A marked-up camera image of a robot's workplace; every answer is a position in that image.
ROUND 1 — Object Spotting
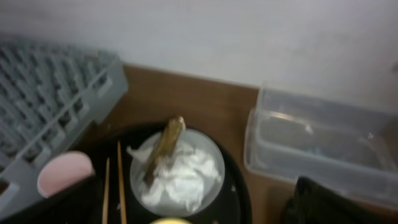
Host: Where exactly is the upper wooden chopstick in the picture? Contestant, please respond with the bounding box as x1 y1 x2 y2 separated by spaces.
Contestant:
118 141 127 224

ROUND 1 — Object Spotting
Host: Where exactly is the gold foil wrapper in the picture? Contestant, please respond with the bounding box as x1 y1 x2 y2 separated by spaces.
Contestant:
143 116 185 187

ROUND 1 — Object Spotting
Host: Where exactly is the pink cup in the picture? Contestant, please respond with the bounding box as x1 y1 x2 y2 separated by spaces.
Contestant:
37 151 95 198

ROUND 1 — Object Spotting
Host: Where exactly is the white napkin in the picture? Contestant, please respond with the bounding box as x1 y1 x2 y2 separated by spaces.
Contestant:
137 141 222 212

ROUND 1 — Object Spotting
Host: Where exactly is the black rectangular tray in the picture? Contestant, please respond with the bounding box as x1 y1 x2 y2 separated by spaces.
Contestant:
280 177 393 224

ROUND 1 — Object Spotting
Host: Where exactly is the lower wooden chopstick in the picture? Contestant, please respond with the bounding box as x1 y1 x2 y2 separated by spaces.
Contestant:
102 158 110 224

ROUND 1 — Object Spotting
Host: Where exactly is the grey round plate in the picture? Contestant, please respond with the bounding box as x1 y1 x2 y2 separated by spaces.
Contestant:
126 129 226 217

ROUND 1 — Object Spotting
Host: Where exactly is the round black tray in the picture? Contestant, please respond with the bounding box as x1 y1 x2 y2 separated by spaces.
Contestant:
62 123 252 224

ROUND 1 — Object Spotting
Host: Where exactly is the clear plastic bin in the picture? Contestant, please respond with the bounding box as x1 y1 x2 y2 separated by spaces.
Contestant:
244 86 397 209

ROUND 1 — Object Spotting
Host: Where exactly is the yellow bowl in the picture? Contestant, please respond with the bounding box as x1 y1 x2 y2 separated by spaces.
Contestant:
150 217 192 224

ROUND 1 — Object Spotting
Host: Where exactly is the grey dishwasher rack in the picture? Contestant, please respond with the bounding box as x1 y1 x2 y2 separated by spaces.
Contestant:
1 38 128 218

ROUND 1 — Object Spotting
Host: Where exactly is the wooden chopstick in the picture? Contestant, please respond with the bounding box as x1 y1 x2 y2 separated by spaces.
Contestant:
118 141 127 224
102 158 110 224

